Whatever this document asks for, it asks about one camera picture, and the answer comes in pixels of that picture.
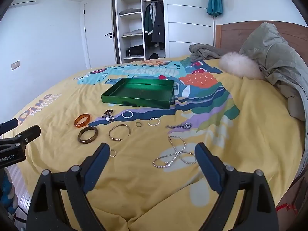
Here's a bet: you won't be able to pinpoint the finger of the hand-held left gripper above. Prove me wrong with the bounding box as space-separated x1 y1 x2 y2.
0 125 41 150
0 119 19 134

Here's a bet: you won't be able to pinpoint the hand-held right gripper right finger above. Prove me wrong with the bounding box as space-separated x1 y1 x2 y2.
194 143 280 231

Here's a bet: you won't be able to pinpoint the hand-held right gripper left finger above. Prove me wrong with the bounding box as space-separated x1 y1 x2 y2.
26 143 130 231

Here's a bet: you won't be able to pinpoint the brown marbled bangle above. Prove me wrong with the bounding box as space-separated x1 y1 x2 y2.
77 126 99 144

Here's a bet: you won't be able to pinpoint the thin gold bangle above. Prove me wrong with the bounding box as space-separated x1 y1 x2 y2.
108 124 131 141

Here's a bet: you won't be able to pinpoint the silver chain necklace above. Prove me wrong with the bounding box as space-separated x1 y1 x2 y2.
168 135 197 165

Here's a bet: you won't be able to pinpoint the pearl bead necklace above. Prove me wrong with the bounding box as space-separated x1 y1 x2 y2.
151 153 181 169

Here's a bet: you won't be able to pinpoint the silver rhinestone pendant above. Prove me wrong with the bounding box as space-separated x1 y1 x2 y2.
166 123 192 130

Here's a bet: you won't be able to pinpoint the orange translucent bangle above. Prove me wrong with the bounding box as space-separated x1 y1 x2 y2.
74 114 91 128

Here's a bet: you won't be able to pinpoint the brown and white beaded bracelet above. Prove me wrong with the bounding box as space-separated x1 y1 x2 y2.
102 110 115 121

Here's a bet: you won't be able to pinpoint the green metal tray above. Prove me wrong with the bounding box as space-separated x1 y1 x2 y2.
101 78 175 110

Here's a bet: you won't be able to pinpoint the person's left hand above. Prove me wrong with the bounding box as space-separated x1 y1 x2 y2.
0 171 16 214

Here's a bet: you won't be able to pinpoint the yellow printed duvet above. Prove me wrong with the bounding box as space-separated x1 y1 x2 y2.
10 56 306 231

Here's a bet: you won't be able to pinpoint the white fluffy fur trim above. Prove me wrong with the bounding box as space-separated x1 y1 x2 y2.
218 52 264 80

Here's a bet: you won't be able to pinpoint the white door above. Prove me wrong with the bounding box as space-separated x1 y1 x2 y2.
84 1 118 69

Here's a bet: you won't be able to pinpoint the grey crumpled cloth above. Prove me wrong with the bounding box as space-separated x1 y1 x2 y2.
189 44 228 62

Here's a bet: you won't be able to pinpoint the black bag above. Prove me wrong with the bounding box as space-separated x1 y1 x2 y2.
126 45 145 58

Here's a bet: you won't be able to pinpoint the sage green puffer jacket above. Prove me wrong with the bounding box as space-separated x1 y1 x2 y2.
239 22 308 181

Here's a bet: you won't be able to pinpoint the wooden headboard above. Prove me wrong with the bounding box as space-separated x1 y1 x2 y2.
215 20 308 51

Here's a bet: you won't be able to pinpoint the folded light clothes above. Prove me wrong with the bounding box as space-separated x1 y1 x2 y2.
121 29 143 37

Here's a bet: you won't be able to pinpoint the dark hanging coat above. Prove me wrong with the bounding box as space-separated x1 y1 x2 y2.
151 1 166 50

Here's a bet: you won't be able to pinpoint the white wardrobe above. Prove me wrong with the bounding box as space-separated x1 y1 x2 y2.
114 0 216 64

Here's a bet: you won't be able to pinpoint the green and white hanging jacket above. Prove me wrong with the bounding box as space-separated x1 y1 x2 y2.
144 2 156 49

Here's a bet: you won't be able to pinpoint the folded grey clothes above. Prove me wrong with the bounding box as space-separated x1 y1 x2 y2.
119 8 142 15

